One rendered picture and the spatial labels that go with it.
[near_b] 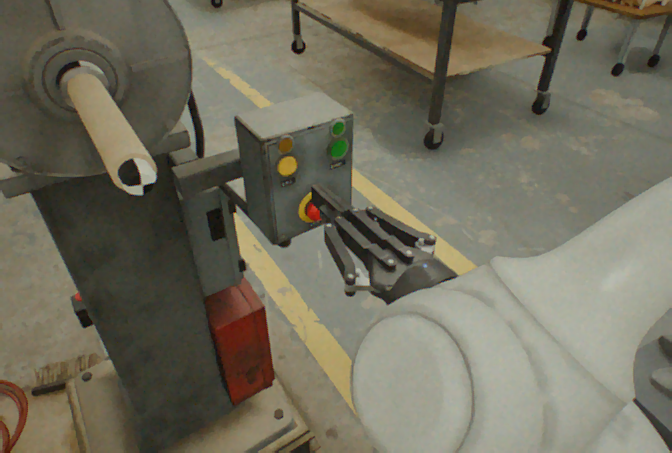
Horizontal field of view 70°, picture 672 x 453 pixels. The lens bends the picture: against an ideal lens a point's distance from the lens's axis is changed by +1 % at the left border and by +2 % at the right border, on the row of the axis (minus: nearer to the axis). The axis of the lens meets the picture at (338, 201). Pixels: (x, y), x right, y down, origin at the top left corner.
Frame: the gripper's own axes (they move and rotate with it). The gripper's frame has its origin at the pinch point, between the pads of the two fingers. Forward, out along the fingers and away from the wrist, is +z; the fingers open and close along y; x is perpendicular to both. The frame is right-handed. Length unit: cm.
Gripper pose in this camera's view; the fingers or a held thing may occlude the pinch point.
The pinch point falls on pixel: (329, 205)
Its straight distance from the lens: 61.8
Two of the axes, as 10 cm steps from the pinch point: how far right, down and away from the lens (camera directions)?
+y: 8.3, -3.3, 4.5
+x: 0.1, -8.0, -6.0
